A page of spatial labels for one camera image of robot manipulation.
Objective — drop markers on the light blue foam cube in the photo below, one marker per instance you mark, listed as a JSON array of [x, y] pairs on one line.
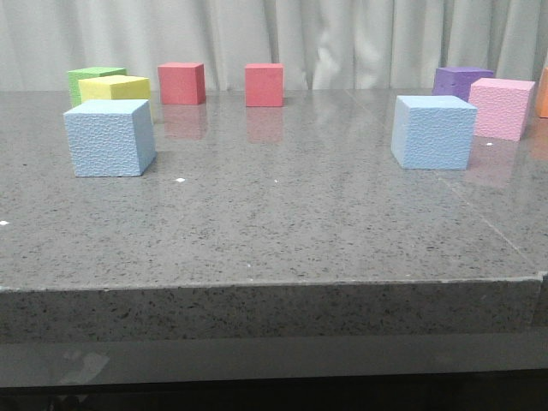
[[110, 138]]

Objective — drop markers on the red foam cube centre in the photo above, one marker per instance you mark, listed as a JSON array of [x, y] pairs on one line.
[[264, 85]]

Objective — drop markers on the red foam cube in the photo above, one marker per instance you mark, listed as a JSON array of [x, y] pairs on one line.
[[182, 83], [264, 85]]

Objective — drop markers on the red foam cube left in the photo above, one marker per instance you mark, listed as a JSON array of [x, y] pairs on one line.
[[182, 83]]

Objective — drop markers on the grey curtain backdrop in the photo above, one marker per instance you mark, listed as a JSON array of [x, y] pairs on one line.
[[321, 44]]

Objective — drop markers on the yellow foam cube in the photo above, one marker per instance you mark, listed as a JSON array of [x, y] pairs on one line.
[[124, 87]]

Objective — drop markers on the purple foam cube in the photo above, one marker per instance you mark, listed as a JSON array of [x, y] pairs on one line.
[[457, 81]]

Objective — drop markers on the green foam cube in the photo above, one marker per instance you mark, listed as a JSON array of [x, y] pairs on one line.
[[92, 72]]

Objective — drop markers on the pink foam cube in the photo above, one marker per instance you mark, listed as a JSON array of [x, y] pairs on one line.
[[503, 107]]

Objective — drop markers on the orange foam cube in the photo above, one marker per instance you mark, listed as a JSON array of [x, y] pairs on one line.
[[541, 106]]

